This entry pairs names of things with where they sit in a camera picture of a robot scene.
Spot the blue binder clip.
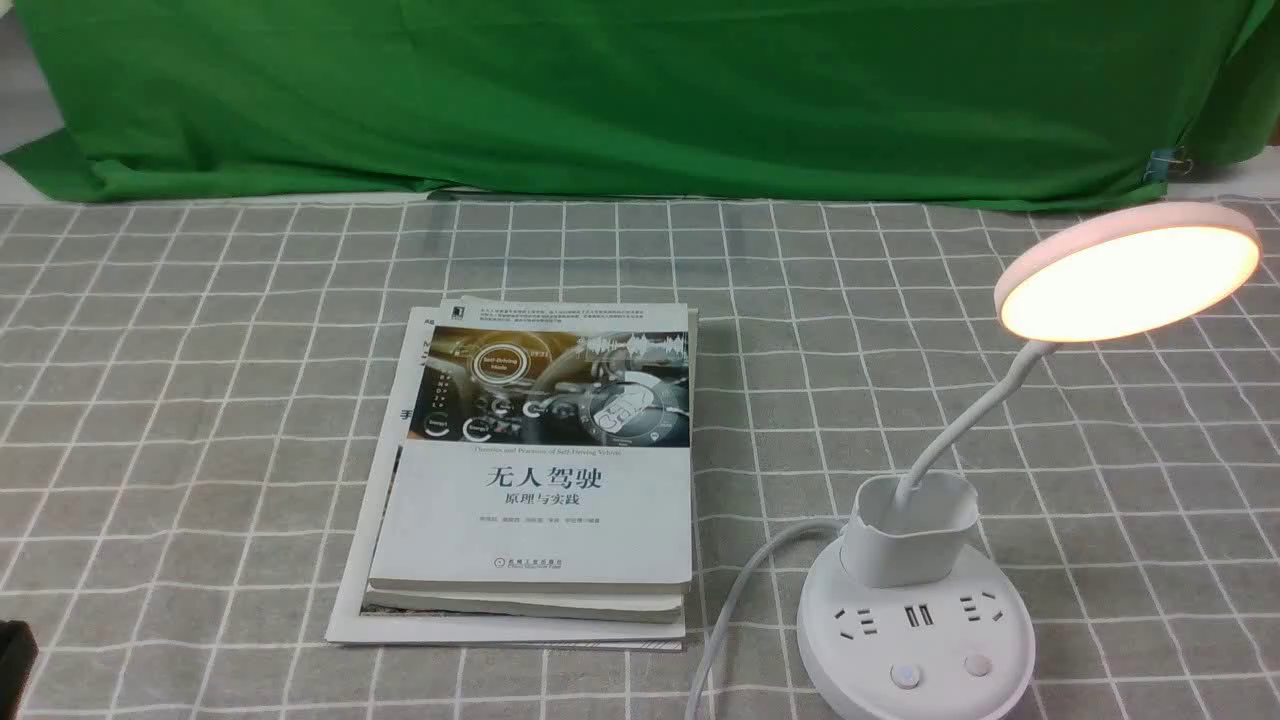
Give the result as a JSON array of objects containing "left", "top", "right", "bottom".
[{"left": 1143, "top": 146, "right": 1196, "bottom": 184}]

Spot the bottom large white book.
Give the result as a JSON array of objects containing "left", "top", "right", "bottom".
[{"left": 325, "top": 307, "right": 686, "bottom": 652}]

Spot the black object at left edge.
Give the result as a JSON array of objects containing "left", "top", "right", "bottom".
[{"left": 0, "top": 620, "right": 38, "bottom": 719}]

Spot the white lamp power cable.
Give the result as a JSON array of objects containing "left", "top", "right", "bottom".
[{"left": 684, "top": 518, "right": 849, "bottom": 720}]

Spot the top self-driving book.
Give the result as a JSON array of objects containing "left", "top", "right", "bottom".
[{"left": 369, "top": 297, "right": 695, "bottom": 597}]

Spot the grey checked tablecloth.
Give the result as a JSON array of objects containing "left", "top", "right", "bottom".
[{"left": 1, "top": 199, "right": 1279, "bottom": 719}]

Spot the green backdrop cloth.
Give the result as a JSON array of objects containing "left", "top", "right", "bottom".
[{"left": 4, "top": 1, "right": 1277, "bottom": 211}]

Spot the white desk lamp with sockets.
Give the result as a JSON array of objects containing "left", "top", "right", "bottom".
[{"left": 797, "top": 202, "right": 1262, "bottom": 719}]

